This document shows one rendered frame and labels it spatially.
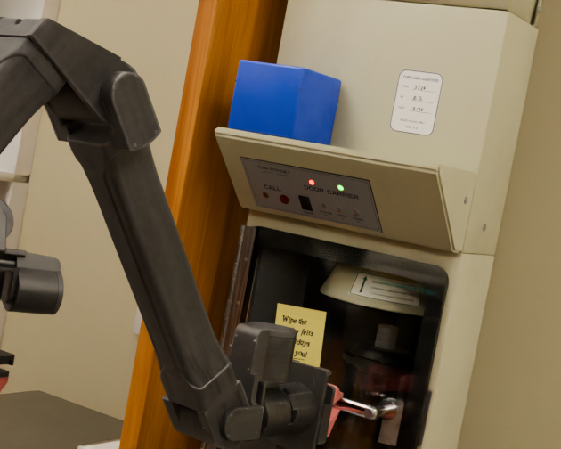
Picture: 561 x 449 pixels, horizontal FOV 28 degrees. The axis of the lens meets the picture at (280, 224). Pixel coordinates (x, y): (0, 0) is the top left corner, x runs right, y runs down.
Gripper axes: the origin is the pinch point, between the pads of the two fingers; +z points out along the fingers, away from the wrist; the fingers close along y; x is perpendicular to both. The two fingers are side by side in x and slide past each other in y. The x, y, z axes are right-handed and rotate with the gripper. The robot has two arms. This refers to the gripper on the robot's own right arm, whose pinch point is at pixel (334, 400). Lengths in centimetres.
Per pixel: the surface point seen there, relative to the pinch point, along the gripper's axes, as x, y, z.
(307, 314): 8.4, 9.0, 4.1
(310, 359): 6.8, 3.4, 4.1
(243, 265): 19.7, 13.2, 4.1
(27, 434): 68, -26, 19
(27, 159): 106, 20, 45
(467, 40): -6.1, 46.9, 5.4
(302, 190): 9.4, 25.0, -1.3
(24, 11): 115, 50, 46
